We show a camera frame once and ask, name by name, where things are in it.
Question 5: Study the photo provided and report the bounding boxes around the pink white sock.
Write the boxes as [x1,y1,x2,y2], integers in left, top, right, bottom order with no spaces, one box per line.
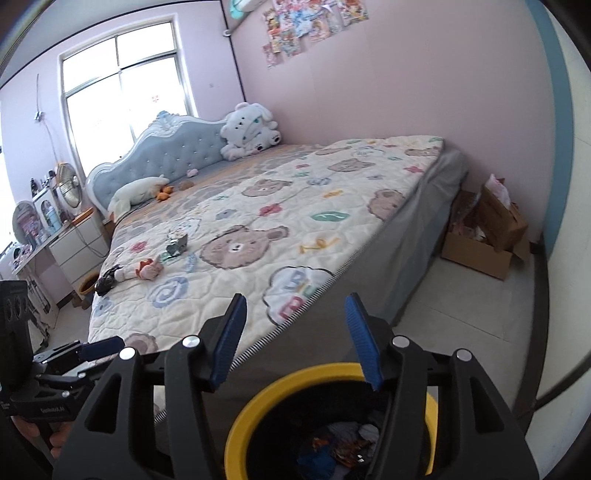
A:
[113,258,163,283]

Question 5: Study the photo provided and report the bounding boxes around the round vanity mirror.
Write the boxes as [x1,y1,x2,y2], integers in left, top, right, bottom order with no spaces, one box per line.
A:
[12,201,40,250]

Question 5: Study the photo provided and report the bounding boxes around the yellow rimmed trash bin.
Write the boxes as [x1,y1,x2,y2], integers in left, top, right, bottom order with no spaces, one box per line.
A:
[223,362,439,480]

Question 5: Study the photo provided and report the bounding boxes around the silver green foil wrapper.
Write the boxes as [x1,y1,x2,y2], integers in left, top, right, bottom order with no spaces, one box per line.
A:
[165,230,188,258]

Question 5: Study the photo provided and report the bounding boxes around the person left hand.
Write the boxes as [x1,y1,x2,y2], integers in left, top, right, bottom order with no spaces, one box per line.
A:
[11,416,73,459]

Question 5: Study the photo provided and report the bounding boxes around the white plush bear toy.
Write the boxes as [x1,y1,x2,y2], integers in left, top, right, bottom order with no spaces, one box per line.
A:
[221,102,281,161]

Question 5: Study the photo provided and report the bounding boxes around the blue rubber glove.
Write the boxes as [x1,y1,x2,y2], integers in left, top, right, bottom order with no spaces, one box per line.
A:
[297,449,335,480]

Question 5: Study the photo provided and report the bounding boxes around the cardboard box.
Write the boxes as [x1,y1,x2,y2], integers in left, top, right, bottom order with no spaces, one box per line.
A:
[442,175,530,280]

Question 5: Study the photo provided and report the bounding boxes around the white goose plush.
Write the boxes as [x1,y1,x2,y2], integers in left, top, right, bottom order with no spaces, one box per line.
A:
[107,176,169,220]

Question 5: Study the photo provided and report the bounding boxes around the anime posters on wall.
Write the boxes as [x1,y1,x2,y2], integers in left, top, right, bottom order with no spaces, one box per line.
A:
[262,0,369,68]

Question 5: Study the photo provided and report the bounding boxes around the blue white candy wrapper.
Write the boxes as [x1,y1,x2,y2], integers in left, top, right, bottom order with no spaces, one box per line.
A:
[183,252,198,273]

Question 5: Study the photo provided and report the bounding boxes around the white drawer cabinet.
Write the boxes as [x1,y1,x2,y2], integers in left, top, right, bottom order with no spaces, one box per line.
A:
[49,211,109,290]

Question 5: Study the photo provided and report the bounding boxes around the white desk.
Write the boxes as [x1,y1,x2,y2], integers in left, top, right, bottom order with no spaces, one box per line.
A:
[13,235,72,318]

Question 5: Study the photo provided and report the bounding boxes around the bear pattern quilt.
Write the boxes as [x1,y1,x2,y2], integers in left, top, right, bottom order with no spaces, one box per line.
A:
[88,135,445,353]

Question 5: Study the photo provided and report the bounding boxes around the blue tufted headboard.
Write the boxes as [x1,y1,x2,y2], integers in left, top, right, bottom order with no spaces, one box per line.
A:
[86,111,226,214]

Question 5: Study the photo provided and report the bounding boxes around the round standing fan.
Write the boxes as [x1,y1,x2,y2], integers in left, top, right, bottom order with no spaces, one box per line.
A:
[55,162,83,212]

